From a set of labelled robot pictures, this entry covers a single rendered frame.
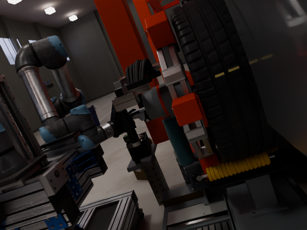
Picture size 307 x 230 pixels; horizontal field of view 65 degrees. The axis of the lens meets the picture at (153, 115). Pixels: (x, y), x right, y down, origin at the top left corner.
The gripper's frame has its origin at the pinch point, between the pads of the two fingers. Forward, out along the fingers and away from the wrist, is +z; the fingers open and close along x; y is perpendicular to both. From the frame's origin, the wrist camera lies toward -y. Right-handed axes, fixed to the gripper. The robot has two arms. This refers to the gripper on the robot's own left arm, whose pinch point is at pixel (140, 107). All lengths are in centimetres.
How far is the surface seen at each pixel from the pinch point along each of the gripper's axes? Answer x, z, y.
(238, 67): 64, -4, -9
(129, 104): 29.0, -21.2, -8.2
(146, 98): 21.2, -8.5, -6.0
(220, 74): 61, -8, -9
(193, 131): 47.4, -13.4, 6.9
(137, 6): -159, 153, -94
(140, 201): -69, 6, 83
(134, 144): 25.4, -24.4, 6.9
